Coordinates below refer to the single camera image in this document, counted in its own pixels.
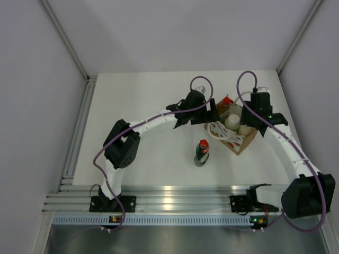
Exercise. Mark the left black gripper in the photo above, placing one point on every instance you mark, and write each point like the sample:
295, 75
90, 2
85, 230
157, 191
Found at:
211, 116

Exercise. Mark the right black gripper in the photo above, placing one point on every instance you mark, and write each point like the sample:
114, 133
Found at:
244, 119

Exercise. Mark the burlap canvas bag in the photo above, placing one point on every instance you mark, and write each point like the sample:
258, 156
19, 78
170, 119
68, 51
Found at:
217, 130

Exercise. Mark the dark sauce bottle red cap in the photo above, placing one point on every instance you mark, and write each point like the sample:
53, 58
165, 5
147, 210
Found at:
201, 153

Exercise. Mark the cream squeeze bottle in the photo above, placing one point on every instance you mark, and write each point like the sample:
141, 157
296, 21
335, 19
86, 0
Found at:
244, 130

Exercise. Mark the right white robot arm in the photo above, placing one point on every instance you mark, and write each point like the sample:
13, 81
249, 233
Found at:
308, 191

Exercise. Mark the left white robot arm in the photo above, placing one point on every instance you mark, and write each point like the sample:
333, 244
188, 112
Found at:
121, 145

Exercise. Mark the white jar with lid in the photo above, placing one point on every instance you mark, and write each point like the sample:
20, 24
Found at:
232, 122

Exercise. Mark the oil bottle red cap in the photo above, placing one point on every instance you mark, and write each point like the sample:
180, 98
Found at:
224, 105

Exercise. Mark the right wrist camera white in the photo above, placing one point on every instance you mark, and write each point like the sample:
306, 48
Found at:
261, 90

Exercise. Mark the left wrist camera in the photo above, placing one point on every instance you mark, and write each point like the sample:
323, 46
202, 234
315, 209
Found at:
200, 89

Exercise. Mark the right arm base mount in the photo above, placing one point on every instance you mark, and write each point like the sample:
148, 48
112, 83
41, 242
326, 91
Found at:
240, 205

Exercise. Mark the right aluminium frame post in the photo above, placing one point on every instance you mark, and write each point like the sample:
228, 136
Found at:
306, 23

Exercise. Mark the aluminium frame post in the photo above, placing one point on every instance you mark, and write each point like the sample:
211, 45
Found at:
47, 8
306, 23

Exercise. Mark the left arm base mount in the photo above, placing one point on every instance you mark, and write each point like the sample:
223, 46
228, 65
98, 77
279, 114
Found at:
102, 204

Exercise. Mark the aluminium rail frame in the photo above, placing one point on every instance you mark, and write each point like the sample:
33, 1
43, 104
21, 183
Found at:
164, 176

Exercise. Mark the left aluminium frame post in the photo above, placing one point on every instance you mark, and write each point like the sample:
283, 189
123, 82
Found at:
47, 8

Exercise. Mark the slotted cable duct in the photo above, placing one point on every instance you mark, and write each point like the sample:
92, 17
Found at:
190, 220

